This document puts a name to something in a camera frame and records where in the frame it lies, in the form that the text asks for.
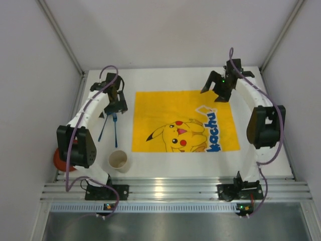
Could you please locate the aluminium corner post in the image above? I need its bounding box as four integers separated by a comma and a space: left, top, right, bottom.
259, 0, 306, 74
36, 0, 85, 76

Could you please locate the left aluminium corner post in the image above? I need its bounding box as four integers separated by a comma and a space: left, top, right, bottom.
36, 0, 85, 76

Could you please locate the red plastic plate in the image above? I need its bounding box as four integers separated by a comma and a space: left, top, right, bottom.
53, 148, 66, 172

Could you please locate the yellow pikachu placemat cloth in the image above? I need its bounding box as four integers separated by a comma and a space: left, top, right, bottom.
132, 90, 240, 153

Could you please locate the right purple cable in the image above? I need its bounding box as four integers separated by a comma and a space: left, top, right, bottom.
228, 47, 285, 216

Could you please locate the perforated cable duct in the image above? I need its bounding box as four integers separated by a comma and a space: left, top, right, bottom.
50, 202, 252, 213

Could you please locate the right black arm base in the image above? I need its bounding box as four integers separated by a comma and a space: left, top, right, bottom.
217, 171, 263, 202

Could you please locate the beige paper cup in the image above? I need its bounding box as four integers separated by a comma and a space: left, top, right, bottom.
108, 150, 131, 173

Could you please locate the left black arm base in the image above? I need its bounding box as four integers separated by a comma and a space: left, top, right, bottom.
85, 185, 129, 201

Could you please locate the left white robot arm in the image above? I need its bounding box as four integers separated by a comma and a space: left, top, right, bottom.
56, 73, 128, 186

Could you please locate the right aluminium corner post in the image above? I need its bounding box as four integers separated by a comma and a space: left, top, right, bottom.
259, 0, 306, 74

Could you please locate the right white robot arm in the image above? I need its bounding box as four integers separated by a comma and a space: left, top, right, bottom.
201, 58, 286, 182

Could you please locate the aluminium mounting rail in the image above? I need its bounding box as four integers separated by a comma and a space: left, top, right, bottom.
40, 178, 312, 202

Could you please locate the blue plastic knife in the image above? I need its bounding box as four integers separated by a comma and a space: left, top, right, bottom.
98, 115, 108, 142

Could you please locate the blue plastic fork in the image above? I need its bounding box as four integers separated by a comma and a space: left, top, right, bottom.
112, 112, 118, 148

